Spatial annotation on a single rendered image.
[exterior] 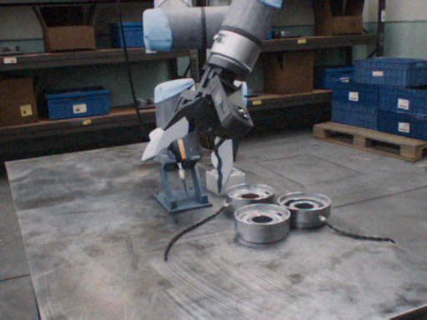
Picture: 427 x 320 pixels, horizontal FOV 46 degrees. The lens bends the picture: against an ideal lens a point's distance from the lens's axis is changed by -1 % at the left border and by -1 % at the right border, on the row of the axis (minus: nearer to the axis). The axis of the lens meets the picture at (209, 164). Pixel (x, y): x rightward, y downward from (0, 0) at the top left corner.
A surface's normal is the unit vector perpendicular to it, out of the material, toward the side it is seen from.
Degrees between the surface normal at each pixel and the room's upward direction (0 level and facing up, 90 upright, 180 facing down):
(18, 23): 90
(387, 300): 0
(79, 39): 83
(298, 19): 90
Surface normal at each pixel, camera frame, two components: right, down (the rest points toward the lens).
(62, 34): 0.36, 0.11
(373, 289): -0.04, -0.96
